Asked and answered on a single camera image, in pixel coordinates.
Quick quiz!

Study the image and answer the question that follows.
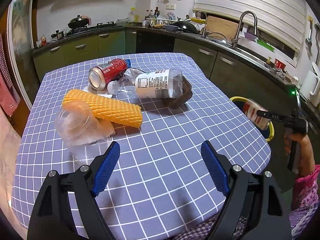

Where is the yellow rimmed black trash bin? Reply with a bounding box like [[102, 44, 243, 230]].
[[230, 96, 274, 142]]

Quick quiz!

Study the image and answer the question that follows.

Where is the white paper napkin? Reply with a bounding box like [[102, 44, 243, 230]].
[[82, 85, 113, 99]]

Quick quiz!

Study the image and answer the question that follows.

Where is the orange foam fruit net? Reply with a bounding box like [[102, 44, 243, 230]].
[[62, 89, 143, 128]]

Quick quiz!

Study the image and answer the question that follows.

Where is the red soda can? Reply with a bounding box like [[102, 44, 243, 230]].
[[88, 59, 127, 90]]

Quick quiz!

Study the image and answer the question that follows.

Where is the white electric kettle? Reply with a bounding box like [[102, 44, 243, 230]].
[[300, 70, 320, 107]]

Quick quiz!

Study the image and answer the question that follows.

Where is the small black pot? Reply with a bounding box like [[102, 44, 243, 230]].
[[51, 30, 64, 40]]

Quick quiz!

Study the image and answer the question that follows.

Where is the blue white checkered tablecloth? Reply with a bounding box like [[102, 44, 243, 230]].
[[11, 53, 271, 239]]

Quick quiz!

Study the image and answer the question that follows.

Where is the red jar on counter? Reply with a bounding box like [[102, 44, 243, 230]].
[[41, 36, 47, 47]]

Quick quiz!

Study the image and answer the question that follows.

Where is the red checkered apron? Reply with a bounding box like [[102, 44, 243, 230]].
[[0, 36, 21, 116]]

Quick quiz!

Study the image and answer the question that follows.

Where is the clear plastic water bottle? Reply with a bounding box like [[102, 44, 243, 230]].
[[107, 69, 183, 99]]

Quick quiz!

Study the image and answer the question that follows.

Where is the clear plastic cup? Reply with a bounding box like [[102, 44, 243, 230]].
[[54, 100, 116, 165]]

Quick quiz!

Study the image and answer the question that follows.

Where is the black wok with lid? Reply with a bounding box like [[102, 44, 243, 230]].
[[68, 15, 90, 29]]

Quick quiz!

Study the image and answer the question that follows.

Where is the person's right hand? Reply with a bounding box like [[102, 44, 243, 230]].
[[284, 133, 315, 177]]

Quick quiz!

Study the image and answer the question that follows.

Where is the chrome kitchen faucet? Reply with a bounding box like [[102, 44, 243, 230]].
[[231, 10, 258, 49]]

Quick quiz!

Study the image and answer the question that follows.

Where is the brown plastic food tray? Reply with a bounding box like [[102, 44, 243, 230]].
[[161, 77, 193, 109]]

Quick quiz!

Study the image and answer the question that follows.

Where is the wooden cutting board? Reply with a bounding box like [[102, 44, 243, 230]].
[[206, 16, 238, 39]]

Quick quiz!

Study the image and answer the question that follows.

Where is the black wok by sink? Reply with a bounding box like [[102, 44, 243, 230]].
[[172, 21, 198, 34]]

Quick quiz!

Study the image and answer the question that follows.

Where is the crumpled silver snack wrapper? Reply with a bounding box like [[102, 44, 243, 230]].
[[123, 68, 145, 79]]

